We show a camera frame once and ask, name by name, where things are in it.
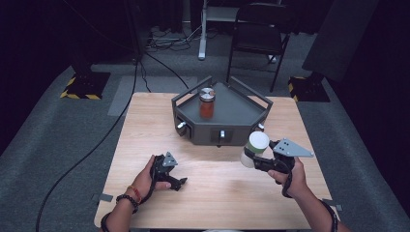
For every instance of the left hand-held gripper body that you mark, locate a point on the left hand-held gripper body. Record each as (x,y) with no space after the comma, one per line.
(160,169)

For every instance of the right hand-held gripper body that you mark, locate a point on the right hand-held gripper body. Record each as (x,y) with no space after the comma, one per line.
(283,162)

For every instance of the white bottle with green band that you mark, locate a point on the white bottle with green band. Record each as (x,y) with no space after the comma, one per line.
(258,141)

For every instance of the dark grey corner tray rack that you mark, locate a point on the dark grey corner tray rack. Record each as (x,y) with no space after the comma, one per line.
(235,109)

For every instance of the glass jar with silver lid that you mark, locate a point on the glass jar with silver lid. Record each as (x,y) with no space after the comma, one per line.
(207,103)

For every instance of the person's left hand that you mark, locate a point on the person's left hand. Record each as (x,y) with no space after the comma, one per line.
(143,183)

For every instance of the person's right hand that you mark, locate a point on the person's right hand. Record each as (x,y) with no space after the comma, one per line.
(298,180)

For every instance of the light wooden table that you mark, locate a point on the light wooden table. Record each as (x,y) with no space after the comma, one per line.
(219,199)

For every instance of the grey tape piece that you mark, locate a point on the grey tape piece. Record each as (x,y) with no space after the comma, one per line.
(333,204)
(104,197)

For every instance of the black wristband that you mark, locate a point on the black wristband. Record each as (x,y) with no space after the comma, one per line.
(104,222)
(333,217)

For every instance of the black base with yellow stripes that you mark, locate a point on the black base with yellow stripes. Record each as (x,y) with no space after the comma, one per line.
(85,85)
(309,90)

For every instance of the black folding chair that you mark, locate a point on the black folding chair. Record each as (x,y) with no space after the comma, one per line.
(257,38)

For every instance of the white desk leg stand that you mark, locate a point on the white desk leg stand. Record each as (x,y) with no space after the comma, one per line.
(203,35)

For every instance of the dark grey leaning panel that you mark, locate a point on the dark grey leaning panel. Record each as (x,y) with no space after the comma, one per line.
(338,38)

